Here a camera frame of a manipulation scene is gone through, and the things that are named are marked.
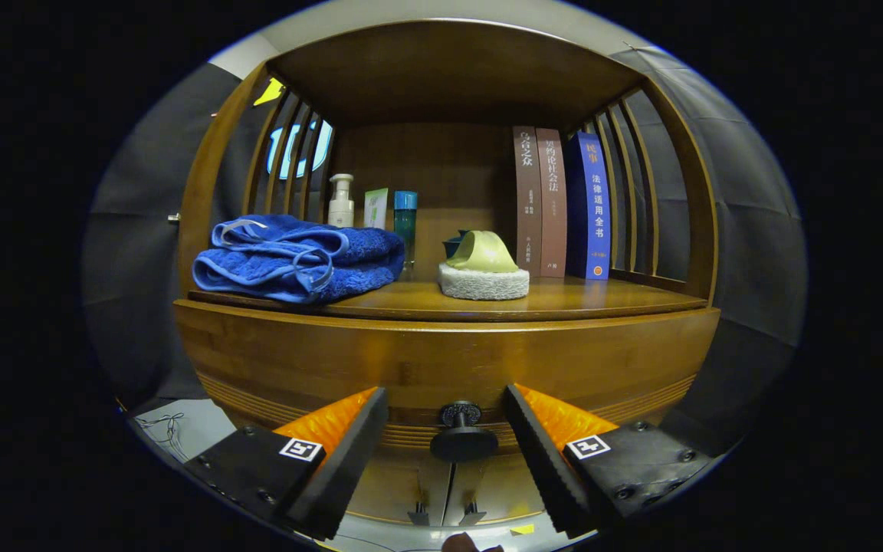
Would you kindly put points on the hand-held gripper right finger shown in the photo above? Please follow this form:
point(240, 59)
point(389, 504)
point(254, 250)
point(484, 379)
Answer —
point(549, 468)

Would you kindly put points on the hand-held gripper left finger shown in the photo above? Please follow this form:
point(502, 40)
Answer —
point(342, 475)

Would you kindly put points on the wooden drawer with black knob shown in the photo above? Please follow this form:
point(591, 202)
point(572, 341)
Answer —
point(411, 360)

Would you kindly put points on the green brush with white base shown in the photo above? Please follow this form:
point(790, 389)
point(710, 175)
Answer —
point(484, 257)

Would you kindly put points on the wooden cabinet door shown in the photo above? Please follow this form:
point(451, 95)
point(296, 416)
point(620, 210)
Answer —
point(392, 491)
point(499, 483)

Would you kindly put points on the wooden countertop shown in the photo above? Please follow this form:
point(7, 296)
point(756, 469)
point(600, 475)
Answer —
point(602, 295)

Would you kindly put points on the wooden cabinet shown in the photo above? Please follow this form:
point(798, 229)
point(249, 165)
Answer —
point(449, 69)

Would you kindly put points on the small yellow tape piece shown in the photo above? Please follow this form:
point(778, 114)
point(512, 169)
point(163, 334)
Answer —
point(522, 529)

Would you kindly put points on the folded blue towel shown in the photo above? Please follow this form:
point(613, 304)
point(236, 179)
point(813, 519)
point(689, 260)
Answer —
point(273, 268)

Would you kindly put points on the blue lidded teacup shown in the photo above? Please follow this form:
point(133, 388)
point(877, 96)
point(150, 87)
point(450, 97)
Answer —
point(453, 245)

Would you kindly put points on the red-brown book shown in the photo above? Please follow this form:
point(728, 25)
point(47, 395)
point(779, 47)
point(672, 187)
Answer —
point(553, 207)

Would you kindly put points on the blue cap bottle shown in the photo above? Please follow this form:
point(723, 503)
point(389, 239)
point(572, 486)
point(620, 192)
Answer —
point(405, 222)

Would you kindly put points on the grey-brown book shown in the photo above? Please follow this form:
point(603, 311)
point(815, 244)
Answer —
point(527, 207)

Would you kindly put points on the blue book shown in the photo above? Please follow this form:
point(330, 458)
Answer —
point(596, 207)

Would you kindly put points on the white pump bottle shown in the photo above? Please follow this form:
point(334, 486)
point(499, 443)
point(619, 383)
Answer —
point(341, 207)

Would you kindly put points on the white green tube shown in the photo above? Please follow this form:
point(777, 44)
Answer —
point(375, 208)

